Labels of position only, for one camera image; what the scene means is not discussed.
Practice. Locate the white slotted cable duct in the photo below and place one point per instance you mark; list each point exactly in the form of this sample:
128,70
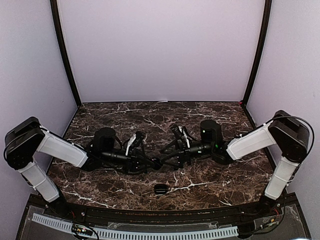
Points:
108,234

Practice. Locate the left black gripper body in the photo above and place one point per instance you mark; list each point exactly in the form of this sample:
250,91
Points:
107,156

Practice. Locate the left black frame post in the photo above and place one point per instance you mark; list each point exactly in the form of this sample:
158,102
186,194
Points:
63,51

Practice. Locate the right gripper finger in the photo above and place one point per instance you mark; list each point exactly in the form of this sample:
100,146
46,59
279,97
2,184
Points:
177,142
164,160

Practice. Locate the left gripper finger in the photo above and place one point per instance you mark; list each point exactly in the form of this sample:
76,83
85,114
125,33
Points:
144,163
139,140

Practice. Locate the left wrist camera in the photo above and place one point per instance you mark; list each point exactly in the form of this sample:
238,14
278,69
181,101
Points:
129,143

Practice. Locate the black frame post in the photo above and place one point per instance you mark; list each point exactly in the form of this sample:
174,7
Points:
63,51
258,52

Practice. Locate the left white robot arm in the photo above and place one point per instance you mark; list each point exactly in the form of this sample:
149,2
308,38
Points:
30,137

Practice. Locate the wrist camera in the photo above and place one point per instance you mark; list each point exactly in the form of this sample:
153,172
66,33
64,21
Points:
129,143
185,137

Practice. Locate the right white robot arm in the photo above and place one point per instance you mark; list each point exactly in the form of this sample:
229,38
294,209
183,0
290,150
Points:
294,137

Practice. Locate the right black frame post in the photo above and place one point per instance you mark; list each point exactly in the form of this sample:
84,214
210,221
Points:
258,52

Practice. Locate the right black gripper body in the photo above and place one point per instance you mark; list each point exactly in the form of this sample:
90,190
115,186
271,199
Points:
208,147

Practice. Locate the black closed charging case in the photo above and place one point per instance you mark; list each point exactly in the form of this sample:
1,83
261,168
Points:
160,189

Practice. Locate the black front frame rail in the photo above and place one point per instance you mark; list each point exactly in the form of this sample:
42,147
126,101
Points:
284,221

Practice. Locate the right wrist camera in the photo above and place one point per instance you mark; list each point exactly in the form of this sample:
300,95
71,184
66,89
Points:
185,137

